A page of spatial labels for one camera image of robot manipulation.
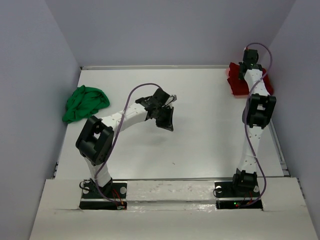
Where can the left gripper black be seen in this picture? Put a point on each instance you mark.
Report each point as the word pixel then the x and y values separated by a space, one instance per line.
pixel 168 124

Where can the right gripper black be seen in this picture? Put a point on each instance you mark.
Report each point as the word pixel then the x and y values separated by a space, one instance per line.
pixel 240 76

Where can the red t shirt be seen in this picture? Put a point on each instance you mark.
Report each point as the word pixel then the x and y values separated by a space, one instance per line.
pixel 239 88

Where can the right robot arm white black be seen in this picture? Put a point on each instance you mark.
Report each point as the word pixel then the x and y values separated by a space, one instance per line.
pixel 256 117

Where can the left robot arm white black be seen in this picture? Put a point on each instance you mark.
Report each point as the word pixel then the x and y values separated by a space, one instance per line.
pixel 98 136

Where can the pink folded t shirt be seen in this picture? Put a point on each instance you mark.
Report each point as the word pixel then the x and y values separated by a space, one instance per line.
pixel 227 72

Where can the green t shirt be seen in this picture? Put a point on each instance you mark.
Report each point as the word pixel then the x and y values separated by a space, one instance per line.
pixel 84 102

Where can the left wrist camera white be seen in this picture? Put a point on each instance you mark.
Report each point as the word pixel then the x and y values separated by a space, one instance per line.
pixel 173 98

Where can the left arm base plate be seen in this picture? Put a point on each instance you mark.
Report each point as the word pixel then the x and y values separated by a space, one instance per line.
pixel 91 199

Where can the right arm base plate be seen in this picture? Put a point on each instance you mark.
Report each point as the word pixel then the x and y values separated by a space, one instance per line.
pixel 227 198

